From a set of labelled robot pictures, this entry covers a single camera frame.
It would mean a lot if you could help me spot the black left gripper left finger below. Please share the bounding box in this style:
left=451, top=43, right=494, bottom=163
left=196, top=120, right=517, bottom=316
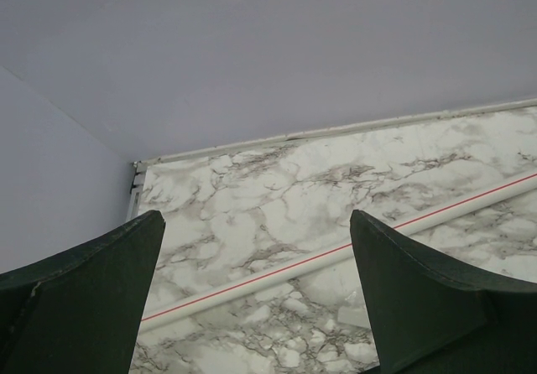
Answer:
left=1, top=210, right=165, bottom=373

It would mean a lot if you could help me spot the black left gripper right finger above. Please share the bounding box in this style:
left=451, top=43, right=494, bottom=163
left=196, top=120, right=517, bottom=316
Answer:
left=350, top=210, right=536, bottom=373

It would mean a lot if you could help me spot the clear plastic bag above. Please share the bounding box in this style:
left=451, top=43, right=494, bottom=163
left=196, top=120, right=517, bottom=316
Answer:
left=337, top=292, right=371, bottom=329

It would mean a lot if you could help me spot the white PVC pipe frame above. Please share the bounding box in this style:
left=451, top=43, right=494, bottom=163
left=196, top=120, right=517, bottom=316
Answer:
left=139, top=169, right=536, bottom=334

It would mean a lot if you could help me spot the aluminium extrusion frame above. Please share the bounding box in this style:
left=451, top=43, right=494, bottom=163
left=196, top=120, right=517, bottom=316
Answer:
left=126, top=161, right=147, bottom=221

